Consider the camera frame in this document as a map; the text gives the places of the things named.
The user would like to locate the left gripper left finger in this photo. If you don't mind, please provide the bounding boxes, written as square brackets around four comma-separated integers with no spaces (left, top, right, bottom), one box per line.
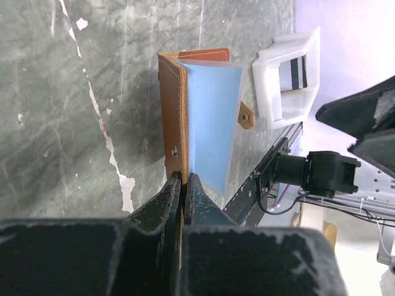
[128,172,182,295]

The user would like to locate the white credit cards in tray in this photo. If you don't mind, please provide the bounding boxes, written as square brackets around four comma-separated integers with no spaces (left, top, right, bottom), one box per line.
[290,56,308,90]

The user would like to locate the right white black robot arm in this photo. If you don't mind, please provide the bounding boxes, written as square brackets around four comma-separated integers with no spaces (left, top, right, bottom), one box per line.
[274,78,394,198]

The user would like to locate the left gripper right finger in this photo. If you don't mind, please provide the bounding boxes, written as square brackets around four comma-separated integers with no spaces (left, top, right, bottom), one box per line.
[180,173,247,295]

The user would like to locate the white plastic card tray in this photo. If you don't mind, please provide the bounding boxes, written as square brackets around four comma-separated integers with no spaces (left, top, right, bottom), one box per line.
[252,27,321,130]

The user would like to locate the brown leather card holder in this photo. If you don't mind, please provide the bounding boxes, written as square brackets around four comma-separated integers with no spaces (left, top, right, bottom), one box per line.
[158,47,254,195]

